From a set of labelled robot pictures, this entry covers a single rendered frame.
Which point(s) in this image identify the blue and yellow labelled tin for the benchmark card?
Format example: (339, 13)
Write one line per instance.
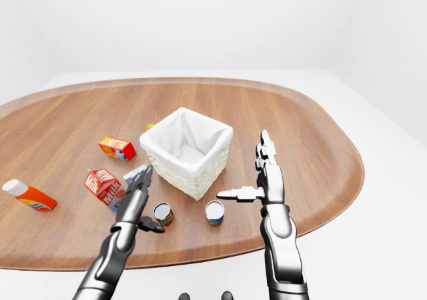
(215, 213)

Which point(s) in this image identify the white lined wicker basket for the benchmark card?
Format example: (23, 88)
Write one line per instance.
(187, 151)

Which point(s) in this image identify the silver robot right hand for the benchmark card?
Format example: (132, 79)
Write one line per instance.
(272, 183)

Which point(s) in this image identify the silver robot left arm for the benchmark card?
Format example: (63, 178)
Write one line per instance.
(110, 260)

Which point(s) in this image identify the silver robot left hand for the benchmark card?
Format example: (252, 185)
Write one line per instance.
(133, 201)

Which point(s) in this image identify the red butter box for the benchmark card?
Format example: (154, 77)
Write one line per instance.
(117, 147)

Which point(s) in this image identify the pale blue box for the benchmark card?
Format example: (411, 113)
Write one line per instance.
(133, 174)

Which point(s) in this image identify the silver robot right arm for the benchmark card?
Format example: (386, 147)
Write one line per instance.
(283, 253)

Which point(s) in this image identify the red and green labelled tin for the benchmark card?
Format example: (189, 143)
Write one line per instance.
(163, 214)

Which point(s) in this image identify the orange bottle with white cap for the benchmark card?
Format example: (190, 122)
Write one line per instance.
(30, 196)

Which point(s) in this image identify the small orange yellow box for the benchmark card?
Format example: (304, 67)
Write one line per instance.
(149, 126)

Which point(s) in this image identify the red milk carton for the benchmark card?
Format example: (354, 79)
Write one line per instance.
(103, 186)

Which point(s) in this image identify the small dark rounded shape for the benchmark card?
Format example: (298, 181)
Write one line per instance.
(184, 296)
(227, 295)

